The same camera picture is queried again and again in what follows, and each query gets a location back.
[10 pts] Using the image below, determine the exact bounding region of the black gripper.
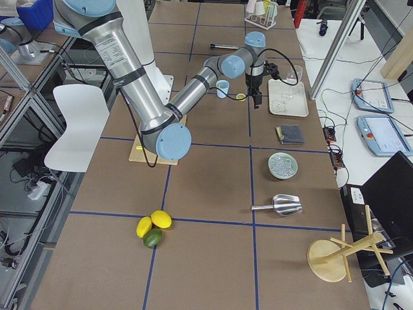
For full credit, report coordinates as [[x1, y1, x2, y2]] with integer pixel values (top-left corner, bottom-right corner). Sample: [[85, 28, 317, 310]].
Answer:
[[245, 61, 278, 109]]

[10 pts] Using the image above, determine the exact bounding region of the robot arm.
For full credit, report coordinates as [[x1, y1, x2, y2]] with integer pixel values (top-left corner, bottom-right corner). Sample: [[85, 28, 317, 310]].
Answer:
[[53, 0, 267, 161]]

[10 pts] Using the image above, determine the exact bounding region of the light blue plastic cup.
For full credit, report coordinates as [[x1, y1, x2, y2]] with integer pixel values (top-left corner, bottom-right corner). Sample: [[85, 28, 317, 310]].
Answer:
[[216, 79, 230, 99]]

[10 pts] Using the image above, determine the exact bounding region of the white cup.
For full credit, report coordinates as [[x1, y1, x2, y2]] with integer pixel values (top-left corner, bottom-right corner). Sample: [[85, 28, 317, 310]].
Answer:
[[246, 0, 265, 16]]

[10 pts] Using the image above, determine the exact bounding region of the yellow lemon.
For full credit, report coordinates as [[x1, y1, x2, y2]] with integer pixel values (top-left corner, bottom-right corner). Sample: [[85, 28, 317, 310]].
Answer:
[[136, 216, 152, 238], [150, 210, 172, 229]]

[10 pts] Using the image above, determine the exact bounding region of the cream bear serving tray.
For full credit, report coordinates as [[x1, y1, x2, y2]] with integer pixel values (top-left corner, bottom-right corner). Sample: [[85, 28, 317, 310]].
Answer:
[[268, 79, 309, 118]]

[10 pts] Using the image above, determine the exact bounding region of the clear wine glass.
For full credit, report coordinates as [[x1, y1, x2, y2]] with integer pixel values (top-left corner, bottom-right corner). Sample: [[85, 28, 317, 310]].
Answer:
[[283, 65, 303, 99]]

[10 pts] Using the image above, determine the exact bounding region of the grey folded cloth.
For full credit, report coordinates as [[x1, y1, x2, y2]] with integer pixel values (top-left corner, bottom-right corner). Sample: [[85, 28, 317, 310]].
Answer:
[[275, 125, 305, 145]]

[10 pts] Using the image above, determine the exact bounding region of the steel muddler black tip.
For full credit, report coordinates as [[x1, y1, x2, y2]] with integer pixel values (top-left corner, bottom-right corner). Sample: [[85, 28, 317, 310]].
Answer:
[[210, 43, 239, 50]]

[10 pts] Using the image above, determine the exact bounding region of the green bowl of ice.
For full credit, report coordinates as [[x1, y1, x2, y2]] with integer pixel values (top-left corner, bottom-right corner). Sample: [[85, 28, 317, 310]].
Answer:
[[268, 152, 298, 180]]

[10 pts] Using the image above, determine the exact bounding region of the orange power strip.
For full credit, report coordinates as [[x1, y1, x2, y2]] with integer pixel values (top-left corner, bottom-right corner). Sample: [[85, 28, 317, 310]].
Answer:
[[323, 127, 345, 171]]

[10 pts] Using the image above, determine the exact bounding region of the red cylinder bottle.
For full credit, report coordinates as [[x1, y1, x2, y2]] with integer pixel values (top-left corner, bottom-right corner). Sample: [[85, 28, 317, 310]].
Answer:
[[294, 0, 307, 28]]

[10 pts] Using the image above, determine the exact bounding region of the far teach pendant tablet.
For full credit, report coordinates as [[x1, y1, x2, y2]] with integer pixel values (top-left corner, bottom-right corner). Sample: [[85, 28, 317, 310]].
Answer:
[[351, 78, 394, 113]]

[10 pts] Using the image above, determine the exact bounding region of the teach pendant tablet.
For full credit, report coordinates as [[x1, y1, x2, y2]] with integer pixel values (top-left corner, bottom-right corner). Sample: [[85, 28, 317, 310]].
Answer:
[[356, 116, 412, 157], [351, 78, 394, 113]]

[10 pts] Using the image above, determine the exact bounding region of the steel ice scoop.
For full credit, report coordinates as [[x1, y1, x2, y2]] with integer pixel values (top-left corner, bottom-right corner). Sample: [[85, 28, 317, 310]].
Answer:
[[251, 194, 303, 216]]

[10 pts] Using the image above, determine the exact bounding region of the bamboo cutting board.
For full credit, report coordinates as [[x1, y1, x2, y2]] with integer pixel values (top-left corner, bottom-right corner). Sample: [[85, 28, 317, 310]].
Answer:
[[138, 116, 192, 161]]

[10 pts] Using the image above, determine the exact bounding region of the near teach pendant tablet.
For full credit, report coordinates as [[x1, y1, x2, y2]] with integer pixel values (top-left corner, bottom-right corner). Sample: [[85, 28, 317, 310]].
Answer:
[[356, 116, 412, 157]]

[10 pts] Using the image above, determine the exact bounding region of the black laptop monitor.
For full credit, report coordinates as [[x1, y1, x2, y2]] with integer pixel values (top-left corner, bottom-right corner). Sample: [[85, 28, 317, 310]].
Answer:
[[361, 151, 412, 256]]

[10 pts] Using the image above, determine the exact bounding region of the white plastic chair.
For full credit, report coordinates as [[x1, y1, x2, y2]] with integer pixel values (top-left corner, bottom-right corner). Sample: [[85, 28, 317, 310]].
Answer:
[[45, 84, 109, 172]]

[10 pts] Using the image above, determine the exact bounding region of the wooden mug tree stand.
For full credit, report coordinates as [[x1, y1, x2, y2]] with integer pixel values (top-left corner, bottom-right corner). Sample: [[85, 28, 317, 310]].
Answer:
[[307, 205, 393, 283]]

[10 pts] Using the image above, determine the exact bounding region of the white wire cup rack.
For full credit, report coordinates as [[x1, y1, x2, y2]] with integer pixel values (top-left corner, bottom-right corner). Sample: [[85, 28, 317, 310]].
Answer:
[[245, 0, 278, 30]]

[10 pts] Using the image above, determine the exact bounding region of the aluminium frame post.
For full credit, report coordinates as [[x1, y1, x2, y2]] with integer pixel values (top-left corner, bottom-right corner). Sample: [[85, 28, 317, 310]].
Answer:
[[309, 0, 366, 100]]

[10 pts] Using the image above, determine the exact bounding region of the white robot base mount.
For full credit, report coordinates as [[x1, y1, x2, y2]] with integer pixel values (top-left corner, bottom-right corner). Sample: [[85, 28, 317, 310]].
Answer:
[[116, 0, 174, 105]]

